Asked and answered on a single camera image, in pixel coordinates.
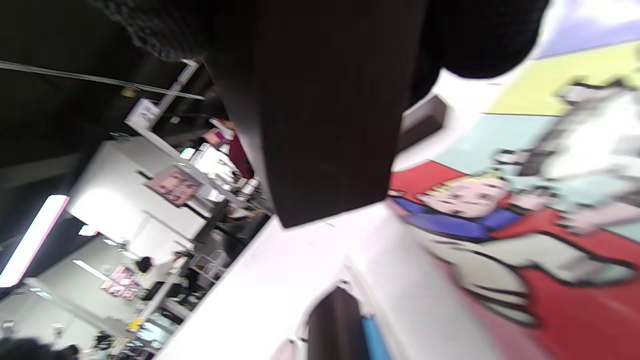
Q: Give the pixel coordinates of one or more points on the person's right hand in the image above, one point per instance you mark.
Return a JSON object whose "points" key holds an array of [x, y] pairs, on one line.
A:
{"points": [[485, 35]]}

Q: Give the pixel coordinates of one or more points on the long ceiling light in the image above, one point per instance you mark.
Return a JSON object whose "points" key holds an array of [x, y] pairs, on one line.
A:
{"points": [[30, 240]]}

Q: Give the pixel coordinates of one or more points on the white sign plate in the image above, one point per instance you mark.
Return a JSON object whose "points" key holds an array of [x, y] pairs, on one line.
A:
{"points": [[142, 112]]}

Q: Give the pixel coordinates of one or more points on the wall mounted monitor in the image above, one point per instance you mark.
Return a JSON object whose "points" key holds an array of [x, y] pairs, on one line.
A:
{"points": [[172, 186]]}

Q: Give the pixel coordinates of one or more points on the colour striped cartoon poster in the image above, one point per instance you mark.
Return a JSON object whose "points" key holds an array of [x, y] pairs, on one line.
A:
{"points": [[575, 310]]}

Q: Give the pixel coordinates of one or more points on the small pink screen monitor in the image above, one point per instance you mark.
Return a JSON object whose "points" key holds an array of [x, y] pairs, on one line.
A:
{"points": [[120, 282]]}

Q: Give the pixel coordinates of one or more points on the dark brown paperweight block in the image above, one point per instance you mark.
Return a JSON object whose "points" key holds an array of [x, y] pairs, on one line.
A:
{"points": [[422, 120], [325, 125], [332, 330]]}

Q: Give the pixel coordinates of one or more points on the pink face cartoon poster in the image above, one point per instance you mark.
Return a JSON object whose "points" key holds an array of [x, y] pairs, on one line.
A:
{"points": [[375, 340]]}

